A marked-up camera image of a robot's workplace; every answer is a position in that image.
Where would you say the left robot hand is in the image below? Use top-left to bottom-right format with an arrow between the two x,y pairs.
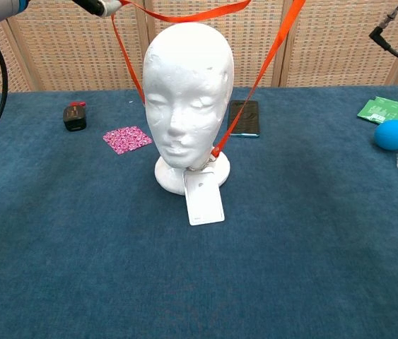
73,0 -> 124,18

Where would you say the orange lanyard strap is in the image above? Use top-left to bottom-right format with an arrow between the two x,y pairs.
110,0 -> 307,167

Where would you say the white ID badge holder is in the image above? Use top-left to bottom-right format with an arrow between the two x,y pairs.
182,171 -> 226,227

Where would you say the white foam mannequin head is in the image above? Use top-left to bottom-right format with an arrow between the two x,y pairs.
141,23 -> 235,194

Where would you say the woven bamboo folding screen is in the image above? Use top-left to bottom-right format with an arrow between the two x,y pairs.
0,0 -> 398,102

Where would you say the small black red device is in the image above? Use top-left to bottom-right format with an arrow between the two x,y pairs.
62,101 -> 88,132

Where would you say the pink patterned square cloth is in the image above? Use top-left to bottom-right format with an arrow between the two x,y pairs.
103,126 -> 153,155

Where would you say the black smartphone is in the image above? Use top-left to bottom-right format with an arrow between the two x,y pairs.
226,100 -> 261,139

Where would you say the blue tablecloth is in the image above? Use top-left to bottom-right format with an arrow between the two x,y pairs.
0,84 -> 398,339

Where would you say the green foil packet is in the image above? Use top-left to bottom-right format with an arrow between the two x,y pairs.
356,95 -> 398,125

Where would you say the blue ball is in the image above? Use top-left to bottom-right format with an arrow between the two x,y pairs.
373,119 -> 398,151

